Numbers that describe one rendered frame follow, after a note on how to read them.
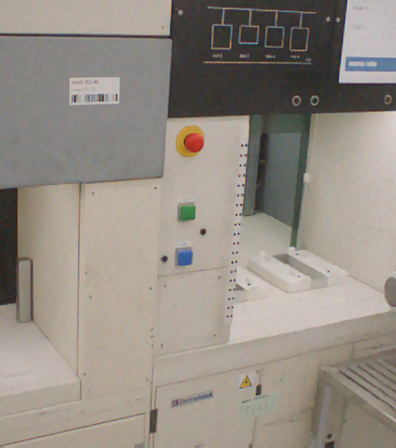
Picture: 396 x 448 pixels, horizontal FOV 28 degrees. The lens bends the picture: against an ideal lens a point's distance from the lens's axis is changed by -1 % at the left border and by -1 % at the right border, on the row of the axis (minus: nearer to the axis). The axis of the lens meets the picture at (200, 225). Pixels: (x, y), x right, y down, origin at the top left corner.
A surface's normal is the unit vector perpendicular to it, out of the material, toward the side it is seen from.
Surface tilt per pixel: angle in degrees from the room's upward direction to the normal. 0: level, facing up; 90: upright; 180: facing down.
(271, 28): 90
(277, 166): 90
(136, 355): 90
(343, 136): 90
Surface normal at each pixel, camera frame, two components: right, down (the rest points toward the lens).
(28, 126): 0.50, 0.30
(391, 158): -0.87, 0.10
